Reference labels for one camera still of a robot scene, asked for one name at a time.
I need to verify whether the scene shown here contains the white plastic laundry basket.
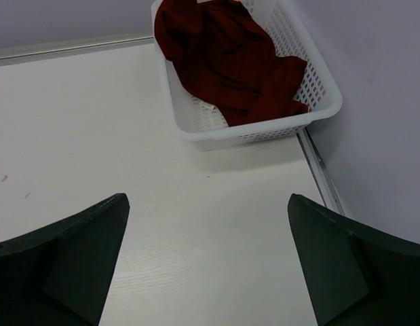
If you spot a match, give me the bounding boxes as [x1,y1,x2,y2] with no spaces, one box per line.
[155,1,343,151]

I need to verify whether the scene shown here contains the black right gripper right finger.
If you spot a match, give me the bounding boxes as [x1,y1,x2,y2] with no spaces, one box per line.
[288,194,420,325]

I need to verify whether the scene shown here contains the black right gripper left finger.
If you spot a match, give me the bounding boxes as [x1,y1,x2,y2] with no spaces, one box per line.
[0,194,130,325]

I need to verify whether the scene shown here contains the dark red t shirt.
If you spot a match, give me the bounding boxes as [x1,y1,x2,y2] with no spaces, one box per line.
[154,1,308,126]

